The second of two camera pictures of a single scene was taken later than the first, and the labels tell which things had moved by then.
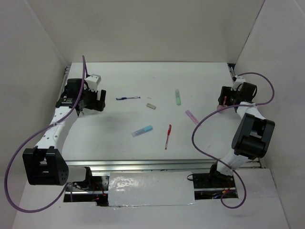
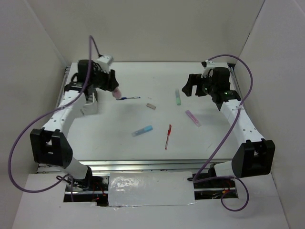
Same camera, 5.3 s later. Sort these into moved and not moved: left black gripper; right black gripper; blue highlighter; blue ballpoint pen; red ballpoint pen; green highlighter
Moved: right black gripper; left black gripper
Not moved: blue highlighter; red ballpoint pen; blue ballpoint pen; green highlighter
